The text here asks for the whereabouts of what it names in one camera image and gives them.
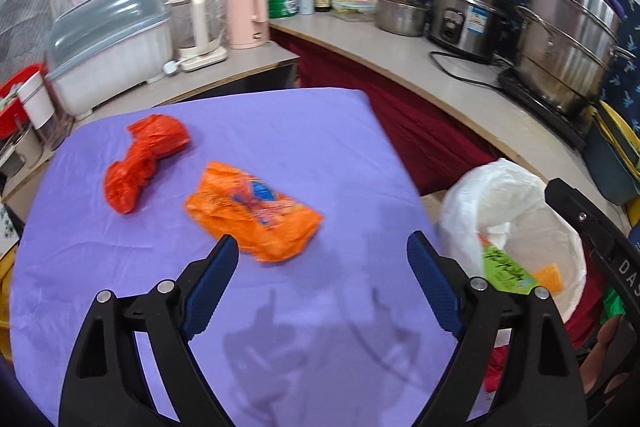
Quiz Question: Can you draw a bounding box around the yellow and blue bag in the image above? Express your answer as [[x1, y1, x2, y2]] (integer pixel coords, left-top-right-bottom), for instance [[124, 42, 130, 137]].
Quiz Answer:
[[584, 99, 640, 206]]

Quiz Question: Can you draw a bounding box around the white dish drainer box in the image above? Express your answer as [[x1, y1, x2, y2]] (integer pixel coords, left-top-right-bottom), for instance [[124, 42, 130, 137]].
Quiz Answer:
[[46, 0, 174, 118]]

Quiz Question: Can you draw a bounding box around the small green box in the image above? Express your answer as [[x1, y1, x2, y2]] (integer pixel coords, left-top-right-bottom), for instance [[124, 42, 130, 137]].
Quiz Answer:
[[480, 241, 537, 296]]

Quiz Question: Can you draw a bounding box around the glass kettle with white base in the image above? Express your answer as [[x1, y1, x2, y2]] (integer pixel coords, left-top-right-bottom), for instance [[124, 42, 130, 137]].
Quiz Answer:
[[165, 0, 229, 73]]

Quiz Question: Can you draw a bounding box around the printed cardboard box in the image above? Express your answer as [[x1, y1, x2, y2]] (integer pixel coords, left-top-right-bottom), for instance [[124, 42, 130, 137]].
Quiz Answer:
[[0, 206, 22, 250]]

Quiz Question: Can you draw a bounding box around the orange snack wrapper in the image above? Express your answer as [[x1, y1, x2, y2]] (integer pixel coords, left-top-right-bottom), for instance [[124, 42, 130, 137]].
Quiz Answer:
[[183, 161, 324, 264]]

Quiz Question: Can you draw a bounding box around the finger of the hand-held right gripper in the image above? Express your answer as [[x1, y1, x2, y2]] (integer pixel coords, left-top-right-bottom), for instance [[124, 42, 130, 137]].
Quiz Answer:
[[544, 178, 609, 241]]

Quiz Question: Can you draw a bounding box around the trash bin with white liner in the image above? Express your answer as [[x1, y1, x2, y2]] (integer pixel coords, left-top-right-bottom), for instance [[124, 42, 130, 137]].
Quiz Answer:
[[437, 158, 589, 324]]

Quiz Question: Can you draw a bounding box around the black induction cooker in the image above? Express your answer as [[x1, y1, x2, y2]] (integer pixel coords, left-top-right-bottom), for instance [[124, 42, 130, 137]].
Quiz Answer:
[[496, 67, 597, 154]]

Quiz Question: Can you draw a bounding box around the black power cable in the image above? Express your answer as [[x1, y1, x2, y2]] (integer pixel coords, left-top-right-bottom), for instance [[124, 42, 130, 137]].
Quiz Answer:
[[429, 51, 507, 92]]

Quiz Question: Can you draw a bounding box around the pink electric kettle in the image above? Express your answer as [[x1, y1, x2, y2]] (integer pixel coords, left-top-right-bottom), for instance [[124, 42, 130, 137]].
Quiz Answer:
[[222, 0, 271, 50]]

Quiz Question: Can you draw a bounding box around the grey mug with logo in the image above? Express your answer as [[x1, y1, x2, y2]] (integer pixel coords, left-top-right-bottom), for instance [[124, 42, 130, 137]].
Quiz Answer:
[[0, 127, 32, 178]]

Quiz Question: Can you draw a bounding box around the dark red curtain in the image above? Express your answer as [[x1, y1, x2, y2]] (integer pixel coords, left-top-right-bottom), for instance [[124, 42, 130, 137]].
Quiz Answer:
[[270, 27, 507, 198]]

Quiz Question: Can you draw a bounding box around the large steel steamer pot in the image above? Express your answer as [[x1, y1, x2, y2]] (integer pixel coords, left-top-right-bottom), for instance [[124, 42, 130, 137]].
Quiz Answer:
[[514, 0, 637, 118]]

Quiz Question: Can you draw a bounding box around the red plastic bag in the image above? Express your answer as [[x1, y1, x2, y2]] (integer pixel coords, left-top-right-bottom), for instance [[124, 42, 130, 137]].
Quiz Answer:
[[103, 114, 191, 215]]

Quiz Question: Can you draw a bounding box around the red plastic basket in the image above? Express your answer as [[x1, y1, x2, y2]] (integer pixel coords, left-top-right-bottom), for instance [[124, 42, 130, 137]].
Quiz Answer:
[[0, 63, 45, 140]]

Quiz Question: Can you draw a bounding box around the purple tablecloth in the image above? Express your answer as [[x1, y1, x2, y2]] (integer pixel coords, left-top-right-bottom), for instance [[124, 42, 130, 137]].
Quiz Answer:
[[9, 87, 497, 427]]

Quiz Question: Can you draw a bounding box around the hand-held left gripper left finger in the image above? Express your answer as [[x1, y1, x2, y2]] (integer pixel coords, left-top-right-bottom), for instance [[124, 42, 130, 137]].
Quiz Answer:
[[60, 234, 240, 427]]

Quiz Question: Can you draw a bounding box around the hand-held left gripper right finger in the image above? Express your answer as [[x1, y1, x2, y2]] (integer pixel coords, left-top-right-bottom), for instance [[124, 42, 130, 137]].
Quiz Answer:
[[406, 230, 589, 427]]

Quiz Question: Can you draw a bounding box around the steel rice cooker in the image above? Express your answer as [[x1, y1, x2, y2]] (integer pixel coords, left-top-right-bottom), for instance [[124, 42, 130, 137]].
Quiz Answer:
[[426, 0, 512, 64]]

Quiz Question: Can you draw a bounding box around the white tumbler cup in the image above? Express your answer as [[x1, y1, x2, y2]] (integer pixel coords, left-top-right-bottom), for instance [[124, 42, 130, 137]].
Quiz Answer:
[[19, 72, 64, 144]]

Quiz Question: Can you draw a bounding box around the small steel pot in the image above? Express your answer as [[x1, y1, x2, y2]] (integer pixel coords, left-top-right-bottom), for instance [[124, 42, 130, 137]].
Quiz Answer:
[[374, 0, 432, 38]]

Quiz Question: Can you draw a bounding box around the person's right hand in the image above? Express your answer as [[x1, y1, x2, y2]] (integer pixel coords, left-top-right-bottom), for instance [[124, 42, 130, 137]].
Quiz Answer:
[[581, 316, 633, 396]]

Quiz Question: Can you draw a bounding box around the orange foam fruit net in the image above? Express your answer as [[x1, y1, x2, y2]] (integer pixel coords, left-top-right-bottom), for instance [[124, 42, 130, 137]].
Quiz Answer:
[[531, 263, 564, 294]]

